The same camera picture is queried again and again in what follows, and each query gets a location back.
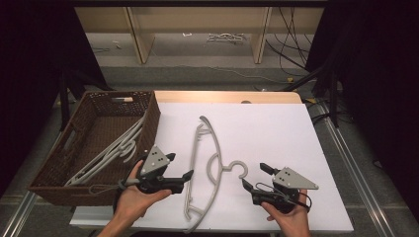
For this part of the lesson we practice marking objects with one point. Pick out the beige wooden shelf unit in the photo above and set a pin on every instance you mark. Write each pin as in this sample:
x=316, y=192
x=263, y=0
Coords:
x=138, y=36

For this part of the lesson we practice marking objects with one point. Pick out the metal floor rail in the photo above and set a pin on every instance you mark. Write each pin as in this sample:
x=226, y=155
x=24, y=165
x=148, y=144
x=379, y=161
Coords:
x=19, y=214
x=355, y=177

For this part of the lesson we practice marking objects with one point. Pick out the small white plastic piece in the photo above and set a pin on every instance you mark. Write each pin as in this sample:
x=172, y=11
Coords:
x=187, y=34
x=116, y=44

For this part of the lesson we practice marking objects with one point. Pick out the brown wicker basket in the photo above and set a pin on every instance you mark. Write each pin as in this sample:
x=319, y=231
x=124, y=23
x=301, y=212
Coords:
x=99, y=131

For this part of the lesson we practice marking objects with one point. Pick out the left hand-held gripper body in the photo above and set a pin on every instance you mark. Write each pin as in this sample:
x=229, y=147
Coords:
x=153, y=164

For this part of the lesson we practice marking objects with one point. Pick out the black curtain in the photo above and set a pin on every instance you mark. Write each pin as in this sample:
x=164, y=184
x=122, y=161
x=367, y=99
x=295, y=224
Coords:
x=29, y=82
x=378, y=82

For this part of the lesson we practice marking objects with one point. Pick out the person's right hand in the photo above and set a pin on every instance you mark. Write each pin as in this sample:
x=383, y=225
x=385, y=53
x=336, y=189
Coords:
x=294, y=225

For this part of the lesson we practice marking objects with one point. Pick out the grey plastic clothes hanger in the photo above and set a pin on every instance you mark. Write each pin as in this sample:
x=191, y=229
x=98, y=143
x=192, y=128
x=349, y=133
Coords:
x=218, y=154
x=84, y=176
x=131, y=130

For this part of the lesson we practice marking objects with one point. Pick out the white foam board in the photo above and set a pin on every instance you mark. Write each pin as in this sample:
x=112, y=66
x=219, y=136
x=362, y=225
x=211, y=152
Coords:
x=280, y=131

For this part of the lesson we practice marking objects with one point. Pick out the pile of white hangers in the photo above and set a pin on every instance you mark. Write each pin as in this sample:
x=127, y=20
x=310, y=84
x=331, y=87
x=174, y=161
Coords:
x=226, y=37

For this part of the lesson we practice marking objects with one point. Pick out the black metal stand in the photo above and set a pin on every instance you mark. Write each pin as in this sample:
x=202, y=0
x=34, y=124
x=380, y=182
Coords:
x=64, y=98
x=333, y=98

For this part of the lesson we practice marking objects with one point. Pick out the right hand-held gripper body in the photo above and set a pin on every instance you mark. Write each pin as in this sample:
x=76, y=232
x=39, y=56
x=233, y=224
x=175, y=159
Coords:
x=291, y=181

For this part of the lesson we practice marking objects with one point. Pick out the person's left hand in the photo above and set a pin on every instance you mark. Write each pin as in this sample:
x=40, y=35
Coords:
x=131, y=200

